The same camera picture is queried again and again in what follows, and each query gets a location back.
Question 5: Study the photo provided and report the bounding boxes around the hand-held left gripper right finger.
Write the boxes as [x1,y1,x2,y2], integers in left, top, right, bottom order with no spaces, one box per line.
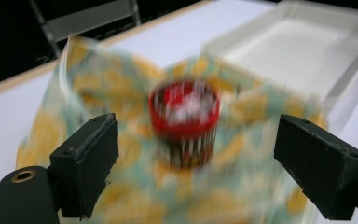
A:
[273,113,358,221]

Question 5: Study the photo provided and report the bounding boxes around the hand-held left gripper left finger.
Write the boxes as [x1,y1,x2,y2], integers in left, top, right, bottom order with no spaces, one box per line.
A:
[49,112,120,219]

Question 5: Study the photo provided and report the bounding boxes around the yellow and green patterned cloth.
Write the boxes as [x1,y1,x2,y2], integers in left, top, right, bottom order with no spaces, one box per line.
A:
[15,35,329,224]

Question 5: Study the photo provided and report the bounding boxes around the red lidded round can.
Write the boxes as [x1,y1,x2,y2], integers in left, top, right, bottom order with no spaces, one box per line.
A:
[147,79,222,169]

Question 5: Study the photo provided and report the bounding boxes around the white plastic tray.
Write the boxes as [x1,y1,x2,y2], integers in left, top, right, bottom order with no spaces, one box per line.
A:
[200,0,358,125]

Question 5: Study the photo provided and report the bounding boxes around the white metal table frame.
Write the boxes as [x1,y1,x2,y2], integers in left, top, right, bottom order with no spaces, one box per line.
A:
[27,0,143,59]

